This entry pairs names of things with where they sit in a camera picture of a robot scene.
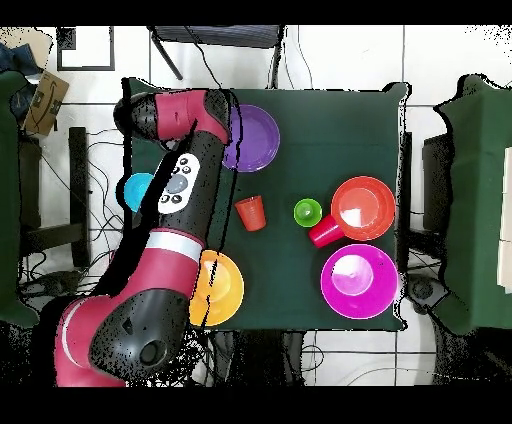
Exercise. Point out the red cup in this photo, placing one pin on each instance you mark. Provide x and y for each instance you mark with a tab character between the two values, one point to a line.
324	234

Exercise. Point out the black square frame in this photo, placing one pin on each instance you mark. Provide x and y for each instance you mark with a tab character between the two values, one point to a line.
86	68

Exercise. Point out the purple bowl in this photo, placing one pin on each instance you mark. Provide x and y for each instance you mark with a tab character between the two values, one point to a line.
256	138

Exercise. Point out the green cup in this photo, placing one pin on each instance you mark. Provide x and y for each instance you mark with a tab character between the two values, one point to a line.
307	212

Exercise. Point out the green cloth covered table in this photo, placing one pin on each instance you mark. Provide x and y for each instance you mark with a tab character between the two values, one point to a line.
8	200
472	200

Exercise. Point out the large yellow bowl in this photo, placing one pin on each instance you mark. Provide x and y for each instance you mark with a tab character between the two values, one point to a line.
228	288

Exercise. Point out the large pink bowl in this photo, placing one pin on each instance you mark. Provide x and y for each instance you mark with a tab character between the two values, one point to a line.
359	281

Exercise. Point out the cardboard box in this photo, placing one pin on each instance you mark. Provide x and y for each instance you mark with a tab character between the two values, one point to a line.
46	104

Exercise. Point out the dark blue fabric bag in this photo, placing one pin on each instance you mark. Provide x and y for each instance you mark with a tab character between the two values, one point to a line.
18	60

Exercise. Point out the black folding chair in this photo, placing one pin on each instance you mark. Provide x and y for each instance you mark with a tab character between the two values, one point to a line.
216	36

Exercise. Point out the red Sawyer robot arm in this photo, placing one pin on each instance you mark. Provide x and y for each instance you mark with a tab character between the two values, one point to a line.
160	280

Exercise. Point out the orange bowl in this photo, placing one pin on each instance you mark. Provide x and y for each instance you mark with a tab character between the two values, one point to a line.
362	208

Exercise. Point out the beige board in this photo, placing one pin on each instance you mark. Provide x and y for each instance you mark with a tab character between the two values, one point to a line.
42	48

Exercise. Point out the white box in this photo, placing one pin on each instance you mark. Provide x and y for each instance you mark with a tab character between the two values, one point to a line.
506	220

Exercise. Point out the orange cup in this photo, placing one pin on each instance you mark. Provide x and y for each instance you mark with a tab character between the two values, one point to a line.
251	214

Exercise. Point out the black H-shaped stand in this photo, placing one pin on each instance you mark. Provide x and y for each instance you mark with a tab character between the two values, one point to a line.
78	192
436	184

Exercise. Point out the small cyan ribbed bowl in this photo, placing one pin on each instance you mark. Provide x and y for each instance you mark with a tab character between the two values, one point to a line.
136	192

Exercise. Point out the dark green tablecloth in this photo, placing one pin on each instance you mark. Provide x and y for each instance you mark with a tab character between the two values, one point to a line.
320	132

